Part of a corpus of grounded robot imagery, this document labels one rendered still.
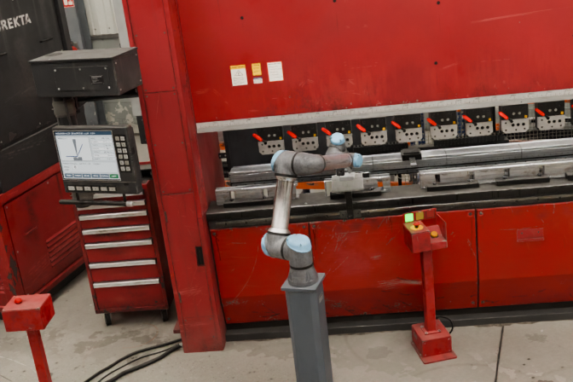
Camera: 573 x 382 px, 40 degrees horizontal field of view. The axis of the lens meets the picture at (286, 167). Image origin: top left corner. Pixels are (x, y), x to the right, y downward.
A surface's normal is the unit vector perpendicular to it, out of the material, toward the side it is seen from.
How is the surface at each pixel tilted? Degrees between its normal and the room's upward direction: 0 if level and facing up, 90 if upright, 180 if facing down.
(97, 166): 90
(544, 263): 90
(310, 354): 90
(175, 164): 90
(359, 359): 0
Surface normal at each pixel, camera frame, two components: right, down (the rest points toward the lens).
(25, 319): -0.07, 0.32
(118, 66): 0.93, 0.01
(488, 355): -0.11, -0.94
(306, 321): -0.32, 0.33
